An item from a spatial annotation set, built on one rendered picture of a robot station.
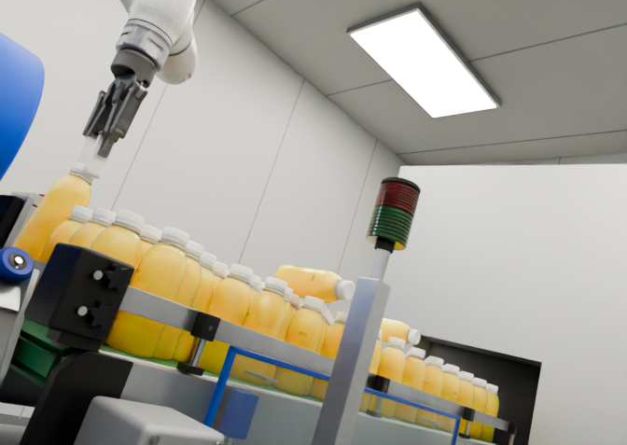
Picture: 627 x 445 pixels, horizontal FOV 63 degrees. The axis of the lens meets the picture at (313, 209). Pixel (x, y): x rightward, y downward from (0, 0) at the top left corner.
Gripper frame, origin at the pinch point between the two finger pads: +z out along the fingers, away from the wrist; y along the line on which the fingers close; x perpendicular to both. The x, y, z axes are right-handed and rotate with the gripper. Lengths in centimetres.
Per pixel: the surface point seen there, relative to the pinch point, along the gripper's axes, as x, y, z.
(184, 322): 7.5, 30.5, 21.7
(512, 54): 257, -44, -222
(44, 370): -7.0, 28.7, 31.3
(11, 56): -22.4, 20.5, -1.0
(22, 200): -12.0, 14.1, 13.1
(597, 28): 245, 12, -222
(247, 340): 20.1, 30.5, 21.3
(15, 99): -20.7, 23.4, 4.1
